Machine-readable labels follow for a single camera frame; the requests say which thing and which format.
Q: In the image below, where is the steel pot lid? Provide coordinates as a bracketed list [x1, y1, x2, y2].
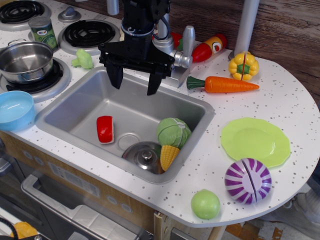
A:
[122, 141, 164, 175]

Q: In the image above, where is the yellow object lower left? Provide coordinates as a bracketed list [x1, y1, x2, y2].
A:
[13, 222, 38, 240]

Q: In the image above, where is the green toy can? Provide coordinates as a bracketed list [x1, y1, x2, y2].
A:
[28, 16, 59, 52]

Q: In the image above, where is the light green toy broccoli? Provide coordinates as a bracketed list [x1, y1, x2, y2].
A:
[71, 48, 93, 69]

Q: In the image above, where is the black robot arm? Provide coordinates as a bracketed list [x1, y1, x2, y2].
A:
[98, 0, 175, 96]

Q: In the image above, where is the green toy lime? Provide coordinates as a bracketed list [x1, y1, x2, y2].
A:
[190, 189, 221, 220]

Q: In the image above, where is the silver toy sink basin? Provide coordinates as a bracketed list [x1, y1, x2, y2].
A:
[35, 66, 214, 184]

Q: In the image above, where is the red toy pepper behind faucet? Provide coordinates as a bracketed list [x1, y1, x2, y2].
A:
[170, 32, 183, 51]

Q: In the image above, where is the orange toy carrot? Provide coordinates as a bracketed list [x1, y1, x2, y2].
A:
[186, 76, 260, 93]

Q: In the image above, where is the red white toy sushi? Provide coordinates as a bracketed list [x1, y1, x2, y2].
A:
[96, 115, 114, 144]

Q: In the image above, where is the yellow toy bell pepper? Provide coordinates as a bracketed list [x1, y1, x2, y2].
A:
[228, 51, 260, 81]

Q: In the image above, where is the yellow toy corn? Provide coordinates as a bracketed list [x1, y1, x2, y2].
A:
[160, 145, 180, 172]

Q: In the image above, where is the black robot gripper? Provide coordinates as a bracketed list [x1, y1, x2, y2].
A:
[98, 23, 164, 96]

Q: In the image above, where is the silver vertical post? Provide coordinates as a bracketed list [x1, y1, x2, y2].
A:
[228, 0, 260, 60]

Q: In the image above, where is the silver stove knob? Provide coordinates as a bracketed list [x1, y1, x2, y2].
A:
[58, 6, 82, 23]

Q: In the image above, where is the black cable lower left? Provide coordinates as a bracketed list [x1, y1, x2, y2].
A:
[0, 216, 42, 240]

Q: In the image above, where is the black coil burner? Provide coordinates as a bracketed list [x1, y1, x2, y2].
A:
[0, 0, 51, 32]
[0, 57, 72, 103]
[58, 19, 120, 56]

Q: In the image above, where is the purple white toy onion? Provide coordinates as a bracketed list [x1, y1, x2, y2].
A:
[224, 158, 272, 205]

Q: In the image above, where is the steel cooking pot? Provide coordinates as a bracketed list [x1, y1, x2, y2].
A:
[0, 40, 54, 85]

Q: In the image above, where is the silver post top centre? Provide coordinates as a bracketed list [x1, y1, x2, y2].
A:
[106, 0, 120, 16]

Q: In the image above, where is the black coil burner front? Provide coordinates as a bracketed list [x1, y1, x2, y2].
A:
[0, 57, 72, 103]

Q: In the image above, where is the red toy ketchup bottle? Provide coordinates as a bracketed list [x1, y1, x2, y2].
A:
[192, 33, 227, 63]

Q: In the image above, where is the light green plastic plate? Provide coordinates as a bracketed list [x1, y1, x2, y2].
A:
[220, 117, 291, 168]

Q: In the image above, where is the black coil burner rear left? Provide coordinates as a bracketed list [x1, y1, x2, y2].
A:
[0, 0, 51, 32]

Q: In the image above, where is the green toy cabbage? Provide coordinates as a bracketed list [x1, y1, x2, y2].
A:
[156, 117, 192, 149]

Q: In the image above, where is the toy oven door handle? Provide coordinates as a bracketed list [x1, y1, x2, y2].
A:
[21, 174, 154, 240]

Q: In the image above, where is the light blue plastic bowl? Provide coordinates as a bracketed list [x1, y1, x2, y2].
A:
[0, 90, 36, 131]

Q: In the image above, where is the silver toy faucet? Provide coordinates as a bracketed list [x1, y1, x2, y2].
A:
[150, 0, 196, 79]

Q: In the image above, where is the black coil burner rear right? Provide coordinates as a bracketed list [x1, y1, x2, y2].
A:
[58, 19, 120, 56]

